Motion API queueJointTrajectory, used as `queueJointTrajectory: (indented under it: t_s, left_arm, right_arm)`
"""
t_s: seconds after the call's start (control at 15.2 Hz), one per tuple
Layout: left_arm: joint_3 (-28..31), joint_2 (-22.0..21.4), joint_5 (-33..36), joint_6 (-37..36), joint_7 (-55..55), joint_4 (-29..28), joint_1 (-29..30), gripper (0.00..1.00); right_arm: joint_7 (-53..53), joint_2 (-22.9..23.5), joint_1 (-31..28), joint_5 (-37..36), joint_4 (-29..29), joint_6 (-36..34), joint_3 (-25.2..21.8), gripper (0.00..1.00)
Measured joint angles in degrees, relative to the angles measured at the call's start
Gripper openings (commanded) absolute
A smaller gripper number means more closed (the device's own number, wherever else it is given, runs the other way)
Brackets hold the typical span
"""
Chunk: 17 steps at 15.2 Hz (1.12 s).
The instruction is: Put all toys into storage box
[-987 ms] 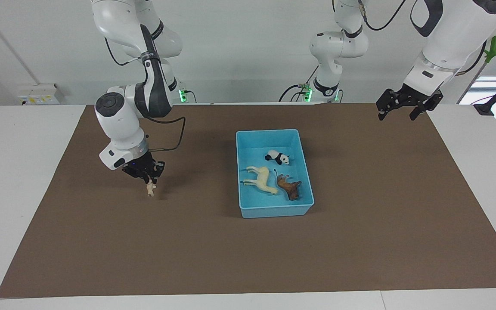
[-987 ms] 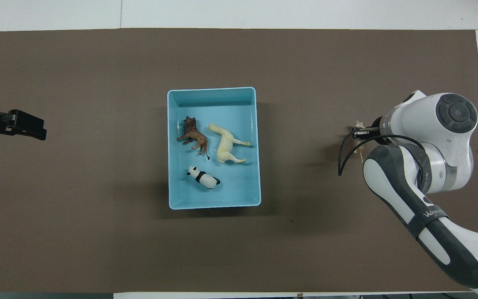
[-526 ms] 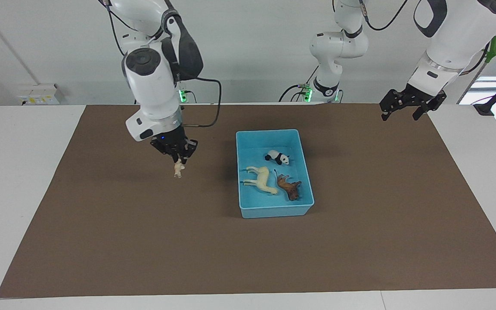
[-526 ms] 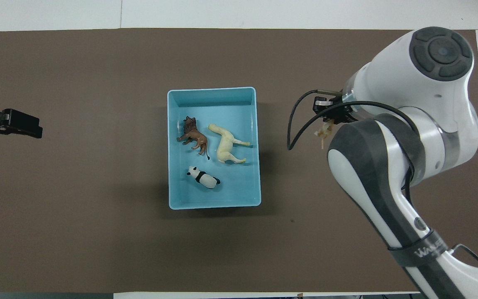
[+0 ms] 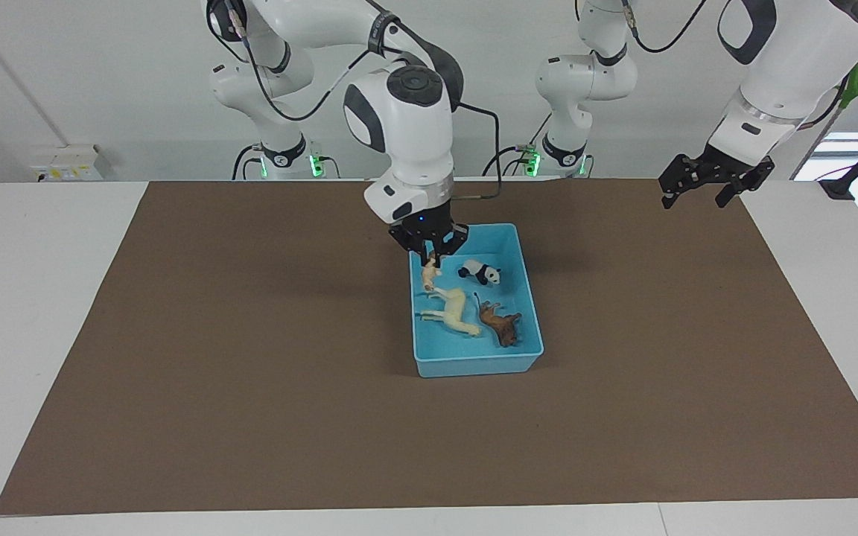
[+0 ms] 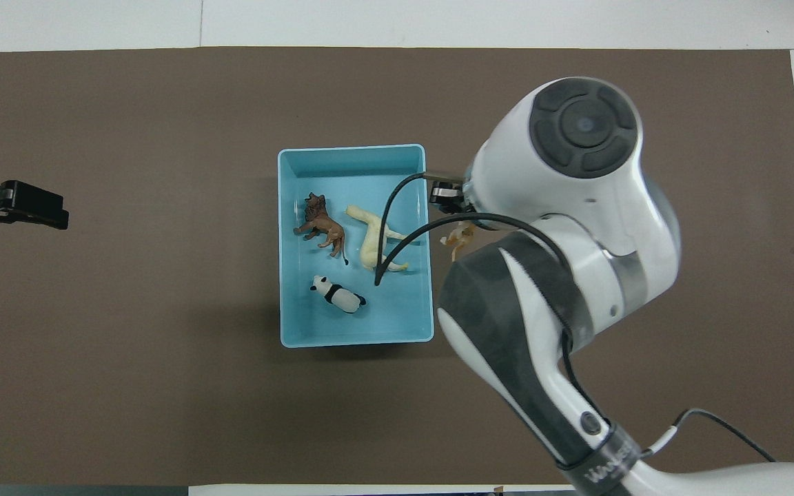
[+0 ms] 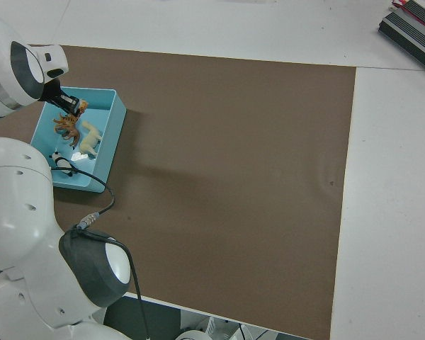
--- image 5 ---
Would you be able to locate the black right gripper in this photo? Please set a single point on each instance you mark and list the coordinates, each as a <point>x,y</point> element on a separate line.
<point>719,167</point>

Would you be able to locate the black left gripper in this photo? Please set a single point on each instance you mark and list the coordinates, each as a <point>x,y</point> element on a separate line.
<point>429,231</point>

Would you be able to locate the tan spotted animal toy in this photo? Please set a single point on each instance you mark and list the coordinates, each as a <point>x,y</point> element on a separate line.
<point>429,279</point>

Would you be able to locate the black and white panda toy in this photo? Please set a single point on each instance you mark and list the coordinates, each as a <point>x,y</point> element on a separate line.
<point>475,266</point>

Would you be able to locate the cream llama toy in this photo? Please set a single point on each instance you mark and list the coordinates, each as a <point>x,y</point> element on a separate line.
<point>455,310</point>

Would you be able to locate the brown lion toy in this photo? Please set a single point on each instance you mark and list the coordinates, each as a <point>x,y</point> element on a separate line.
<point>502,327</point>

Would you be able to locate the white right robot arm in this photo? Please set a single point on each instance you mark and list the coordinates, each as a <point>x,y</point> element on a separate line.
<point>407,126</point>

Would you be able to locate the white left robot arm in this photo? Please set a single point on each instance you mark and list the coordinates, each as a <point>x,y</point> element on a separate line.
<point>794,74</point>

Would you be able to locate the light blue storage box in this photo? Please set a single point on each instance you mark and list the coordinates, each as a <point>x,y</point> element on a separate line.
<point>466,357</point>

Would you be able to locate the green tipped pole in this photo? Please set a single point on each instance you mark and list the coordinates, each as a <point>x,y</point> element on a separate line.
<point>853,78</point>

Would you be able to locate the brown table mat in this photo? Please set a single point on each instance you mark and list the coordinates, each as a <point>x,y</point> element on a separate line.
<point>325,432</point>

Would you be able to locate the white wall socket box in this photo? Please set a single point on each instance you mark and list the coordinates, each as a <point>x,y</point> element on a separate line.
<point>68,164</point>

